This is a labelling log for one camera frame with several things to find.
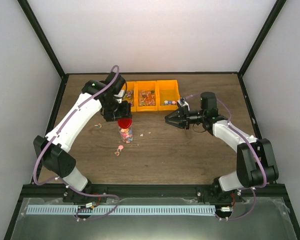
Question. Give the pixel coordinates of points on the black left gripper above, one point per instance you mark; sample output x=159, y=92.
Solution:
x=125, y=113

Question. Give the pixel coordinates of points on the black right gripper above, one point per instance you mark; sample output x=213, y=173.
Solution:
x=183, y=118

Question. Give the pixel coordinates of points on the red jar lid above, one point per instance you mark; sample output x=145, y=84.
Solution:
x=124, y=123

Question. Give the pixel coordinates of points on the orange candy bin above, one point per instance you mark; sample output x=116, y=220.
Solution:
x=168, y=94
x=146, y=96
x=129, y=88

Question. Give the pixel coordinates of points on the clear plastic jar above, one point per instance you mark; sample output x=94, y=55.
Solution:
x=126, y=134

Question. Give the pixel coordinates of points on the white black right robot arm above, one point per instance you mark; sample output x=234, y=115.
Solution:
x=256, y=164

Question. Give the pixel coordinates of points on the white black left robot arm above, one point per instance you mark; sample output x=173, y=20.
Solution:
x=52, y=150

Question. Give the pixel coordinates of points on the rainbow lollipop on table left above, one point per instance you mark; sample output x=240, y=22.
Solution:
x=99, y=125

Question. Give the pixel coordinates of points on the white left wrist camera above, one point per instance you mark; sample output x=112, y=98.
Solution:
x=120, y=96

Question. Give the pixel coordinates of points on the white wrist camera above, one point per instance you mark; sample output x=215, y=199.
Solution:
x=183, y=103
x=120, y=96

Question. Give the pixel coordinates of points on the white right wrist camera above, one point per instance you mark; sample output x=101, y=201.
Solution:
x=183, y=103

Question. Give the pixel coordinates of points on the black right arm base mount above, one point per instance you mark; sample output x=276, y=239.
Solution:
x=212, y=194

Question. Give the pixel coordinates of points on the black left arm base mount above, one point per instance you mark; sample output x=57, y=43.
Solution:
x=88, y=194

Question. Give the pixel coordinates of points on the light blue slotted cable duct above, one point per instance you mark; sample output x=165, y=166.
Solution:
x=124, y=210

